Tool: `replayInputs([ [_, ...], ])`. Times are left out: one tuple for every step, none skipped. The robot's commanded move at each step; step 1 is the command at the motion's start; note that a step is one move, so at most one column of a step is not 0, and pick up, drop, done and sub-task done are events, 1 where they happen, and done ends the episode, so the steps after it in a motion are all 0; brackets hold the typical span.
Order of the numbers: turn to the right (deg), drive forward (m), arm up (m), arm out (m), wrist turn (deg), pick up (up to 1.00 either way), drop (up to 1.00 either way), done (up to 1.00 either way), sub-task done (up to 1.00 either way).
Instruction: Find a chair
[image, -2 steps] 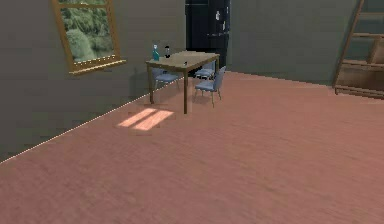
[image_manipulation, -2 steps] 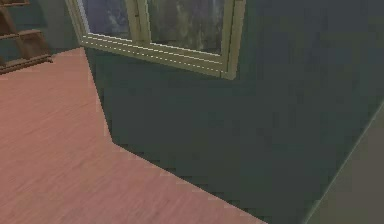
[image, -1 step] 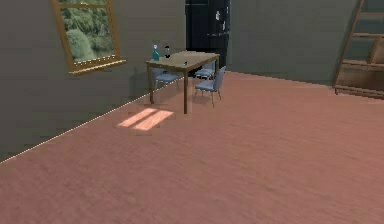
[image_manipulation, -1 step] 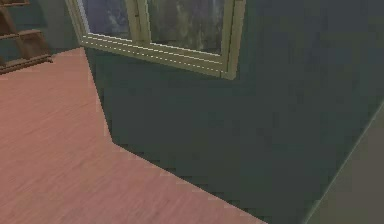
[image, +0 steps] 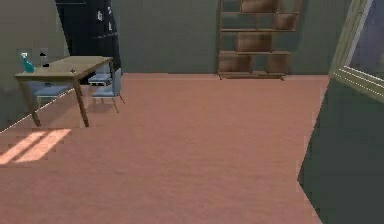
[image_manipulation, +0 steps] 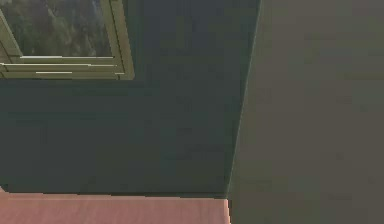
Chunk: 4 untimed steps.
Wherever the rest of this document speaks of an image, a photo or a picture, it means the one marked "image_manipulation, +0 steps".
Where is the olive framed window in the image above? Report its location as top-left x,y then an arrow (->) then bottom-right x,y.
0,0 -> 136,81

